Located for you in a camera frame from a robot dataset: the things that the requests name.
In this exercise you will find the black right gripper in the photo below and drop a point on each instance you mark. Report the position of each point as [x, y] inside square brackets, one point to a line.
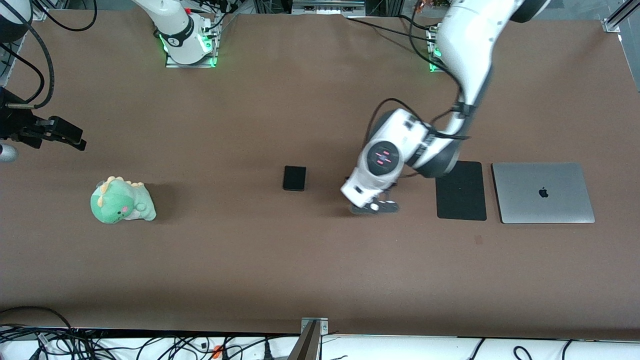
[15, 122]

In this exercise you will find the small black rectangular box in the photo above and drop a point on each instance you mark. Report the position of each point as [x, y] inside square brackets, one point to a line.
[294, 178]

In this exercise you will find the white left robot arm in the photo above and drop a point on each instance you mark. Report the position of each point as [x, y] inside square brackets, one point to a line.
[470, 45]

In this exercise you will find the black mouse pad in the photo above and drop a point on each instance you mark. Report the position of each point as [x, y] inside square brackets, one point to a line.
[462, 197]

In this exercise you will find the green dinosaur plush toy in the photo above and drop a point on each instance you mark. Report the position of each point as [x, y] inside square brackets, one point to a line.
[120, 202]

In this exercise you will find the grey Apple laptop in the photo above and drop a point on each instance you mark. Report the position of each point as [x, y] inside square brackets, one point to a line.
[542, 205]

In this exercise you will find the black power plug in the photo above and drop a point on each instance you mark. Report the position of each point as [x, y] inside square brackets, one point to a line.
[267, 351]

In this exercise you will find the aluminium frame corner bracket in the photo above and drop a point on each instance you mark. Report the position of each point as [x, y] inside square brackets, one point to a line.
[612, 25]
[39, 12]

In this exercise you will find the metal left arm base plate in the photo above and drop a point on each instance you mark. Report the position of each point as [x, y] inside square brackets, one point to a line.
[434, 70]

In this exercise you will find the aluminium camera post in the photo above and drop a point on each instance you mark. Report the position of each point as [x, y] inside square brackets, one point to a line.
[310, 342]

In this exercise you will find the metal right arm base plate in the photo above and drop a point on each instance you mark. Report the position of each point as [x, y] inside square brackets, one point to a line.
[200, 65]

